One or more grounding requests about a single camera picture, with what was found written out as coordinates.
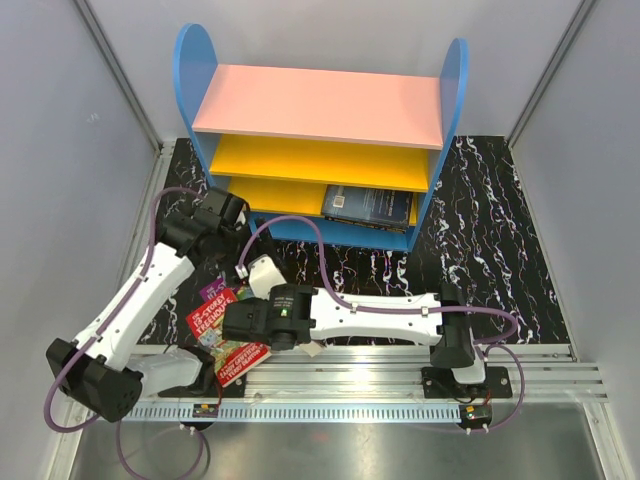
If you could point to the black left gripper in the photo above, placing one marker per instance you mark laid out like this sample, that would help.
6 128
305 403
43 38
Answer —
241 229

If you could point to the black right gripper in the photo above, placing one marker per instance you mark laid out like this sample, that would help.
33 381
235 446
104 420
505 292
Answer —
259 301

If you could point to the Nineteen Eighty-Four grey-blue book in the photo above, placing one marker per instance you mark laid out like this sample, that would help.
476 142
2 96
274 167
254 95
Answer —
382 209

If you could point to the Jane Eyre blue orange book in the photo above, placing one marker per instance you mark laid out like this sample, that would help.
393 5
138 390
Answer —
313 348

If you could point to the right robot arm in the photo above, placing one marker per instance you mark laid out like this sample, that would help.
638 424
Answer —
293 315

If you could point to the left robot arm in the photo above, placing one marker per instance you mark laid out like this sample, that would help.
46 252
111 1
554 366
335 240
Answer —
95 368

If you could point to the red Storey Treehouse book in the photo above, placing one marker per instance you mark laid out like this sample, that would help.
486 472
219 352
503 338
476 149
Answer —
233 359

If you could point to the purple 117-Storey Treehouse book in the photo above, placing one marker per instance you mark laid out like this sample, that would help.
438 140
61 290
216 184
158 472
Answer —
217 286

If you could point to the blue pink yellow bookshelf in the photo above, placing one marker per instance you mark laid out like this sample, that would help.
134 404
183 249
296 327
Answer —
279 137

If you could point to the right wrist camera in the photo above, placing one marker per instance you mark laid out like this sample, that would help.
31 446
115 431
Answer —
262 275

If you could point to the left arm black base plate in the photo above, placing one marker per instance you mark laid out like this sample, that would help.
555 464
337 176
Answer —
208 388

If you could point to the aluminium rail base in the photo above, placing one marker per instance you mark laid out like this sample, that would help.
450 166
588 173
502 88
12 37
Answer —
392 375

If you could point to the white slotted cable duct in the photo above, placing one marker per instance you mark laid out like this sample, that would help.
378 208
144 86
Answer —
243 412

